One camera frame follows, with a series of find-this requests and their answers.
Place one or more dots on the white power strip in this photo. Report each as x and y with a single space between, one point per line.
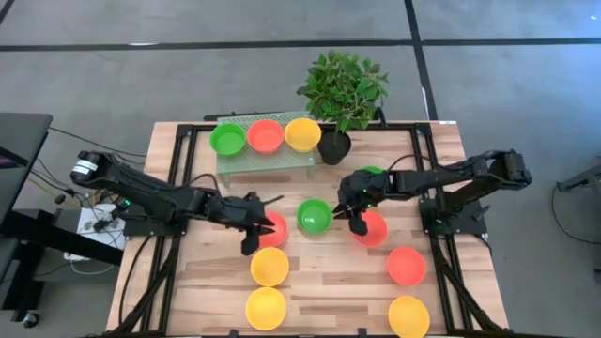
108 239

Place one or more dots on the grey metal stand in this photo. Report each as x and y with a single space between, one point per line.
582 180

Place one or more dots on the green plant in black pot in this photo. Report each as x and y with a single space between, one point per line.
343 89

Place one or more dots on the black aluminium table frame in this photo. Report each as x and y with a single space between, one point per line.
404 127

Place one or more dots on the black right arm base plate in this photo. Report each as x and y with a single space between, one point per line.
465 226

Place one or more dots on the red plastic mini bowl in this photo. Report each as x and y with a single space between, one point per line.
376 232
280 232
265 136
406 265

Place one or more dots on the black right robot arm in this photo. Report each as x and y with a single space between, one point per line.
446 177

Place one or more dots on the yellow plastic mini bowl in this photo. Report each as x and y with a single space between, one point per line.
408 317
269 266
303 134
266 308

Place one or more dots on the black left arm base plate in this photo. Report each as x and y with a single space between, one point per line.
155 229

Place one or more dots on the black camera post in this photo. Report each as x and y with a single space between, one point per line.
381 117

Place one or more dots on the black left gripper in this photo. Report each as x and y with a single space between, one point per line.
244 213

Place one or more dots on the black bar behind table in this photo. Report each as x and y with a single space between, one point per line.
211 117

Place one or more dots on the black castor wheel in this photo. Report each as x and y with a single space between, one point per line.
30 320

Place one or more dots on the black desk leg frame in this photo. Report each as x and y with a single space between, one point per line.
47 235

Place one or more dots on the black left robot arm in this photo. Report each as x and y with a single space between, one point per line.
141 190

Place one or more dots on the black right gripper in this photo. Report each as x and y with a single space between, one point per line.
361 190

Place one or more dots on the green plastic mini bowl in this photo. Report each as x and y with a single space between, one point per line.
227 140
314 216
372 168

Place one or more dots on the green perforated metal rack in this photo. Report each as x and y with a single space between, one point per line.
263 162

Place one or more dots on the black desk top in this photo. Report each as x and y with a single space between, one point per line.
23 136

